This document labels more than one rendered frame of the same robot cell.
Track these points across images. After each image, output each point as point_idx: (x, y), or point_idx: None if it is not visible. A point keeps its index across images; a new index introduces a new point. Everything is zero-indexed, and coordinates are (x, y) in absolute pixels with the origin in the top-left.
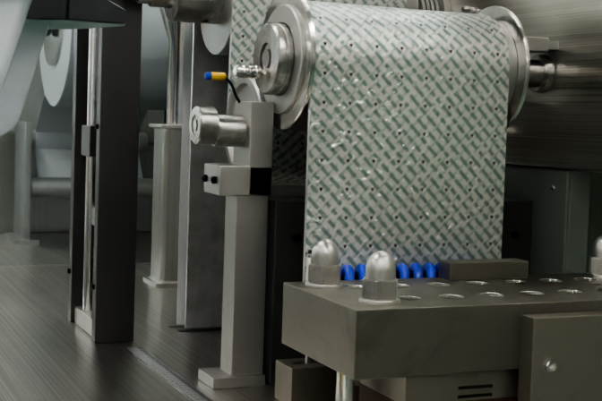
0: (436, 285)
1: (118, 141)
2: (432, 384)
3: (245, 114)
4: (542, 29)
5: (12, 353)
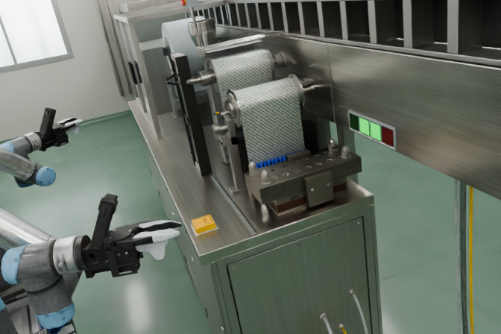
0: (283, 167)
1: (195, 122)
2: (282, 199)
3: (226, 123)
4: (309, 74)
5: (180, 186)
